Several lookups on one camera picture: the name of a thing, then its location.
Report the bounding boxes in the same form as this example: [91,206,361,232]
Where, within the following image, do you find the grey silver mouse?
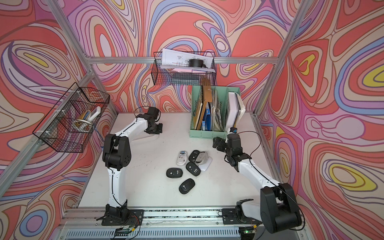
[195,152,209,165]

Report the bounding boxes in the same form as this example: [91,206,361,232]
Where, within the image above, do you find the white mouse with buttons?
[177,151,188,167]

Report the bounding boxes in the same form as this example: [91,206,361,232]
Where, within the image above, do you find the black mouse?
[189,150,201,163]
[186,162,201,177]
[179,179,196,195]
[166,168,183,179]

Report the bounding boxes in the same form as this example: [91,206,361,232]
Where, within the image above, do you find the black mouse front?
[179,179,196,195]

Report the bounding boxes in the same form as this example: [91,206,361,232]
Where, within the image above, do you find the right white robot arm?
[213,133,305,234]

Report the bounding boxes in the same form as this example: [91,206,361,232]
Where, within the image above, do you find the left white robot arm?
[102,107,163,208]

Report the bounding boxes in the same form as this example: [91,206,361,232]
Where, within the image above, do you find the white book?
[224,92,246,132]

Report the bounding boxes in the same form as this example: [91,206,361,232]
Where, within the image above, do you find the green file organizer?
[190,86,241,139]

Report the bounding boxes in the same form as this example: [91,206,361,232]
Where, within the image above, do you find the white item in basket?
[87,106,101,123]

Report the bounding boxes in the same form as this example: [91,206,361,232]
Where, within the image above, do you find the brown folder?
[196,78,212,130]

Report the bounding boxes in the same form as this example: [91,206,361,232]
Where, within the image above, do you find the white papers in basket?
[160,49,216,73]

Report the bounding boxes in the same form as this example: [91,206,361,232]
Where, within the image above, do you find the black tape roll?
[189,59,206,68]

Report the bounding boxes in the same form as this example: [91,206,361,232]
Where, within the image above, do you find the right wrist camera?
[229,127,238,134]

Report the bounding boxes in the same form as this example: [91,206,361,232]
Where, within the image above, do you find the back wire basket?
[151,49,217,86]

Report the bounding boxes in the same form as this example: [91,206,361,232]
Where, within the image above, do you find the wire basket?
[33,83,110,153]
[151,49,217,86]

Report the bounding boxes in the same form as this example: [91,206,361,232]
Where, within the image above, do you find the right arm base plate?
[221,208,262,226]

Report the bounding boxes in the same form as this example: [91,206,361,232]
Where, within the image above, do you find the left wire basket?
[33,83,110,153]

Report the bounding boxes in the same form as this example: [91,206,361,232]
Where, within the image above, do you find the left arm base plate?
[102,208,144,227]

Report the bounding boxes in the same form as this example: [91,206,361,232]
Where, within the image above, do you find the front aluminium rail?
[50,206,313,240]

